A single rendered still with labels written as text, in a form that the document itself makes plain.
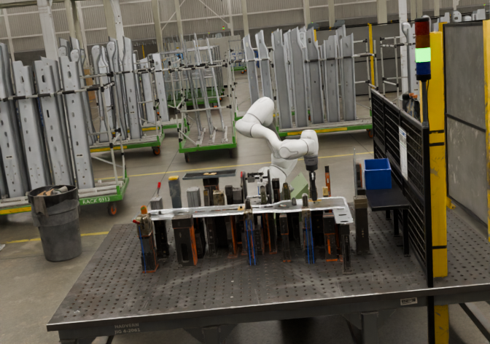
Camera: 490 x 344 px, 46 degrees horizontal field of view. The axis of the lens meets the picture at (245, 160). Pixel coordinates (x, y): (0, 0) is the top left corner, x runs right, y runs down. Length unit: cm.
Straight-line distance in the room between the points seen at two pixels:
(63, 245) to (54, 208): 41
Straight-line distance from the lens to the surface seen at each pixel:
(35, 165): 785
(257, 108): 391
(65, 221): 608
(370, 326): 325
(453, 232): 397
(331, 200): 369
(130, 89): 1142
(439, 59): 304
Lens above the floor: 209
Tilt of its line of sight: 13 degrees down
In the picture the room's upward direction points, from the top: 6 degrees counter-clockwise
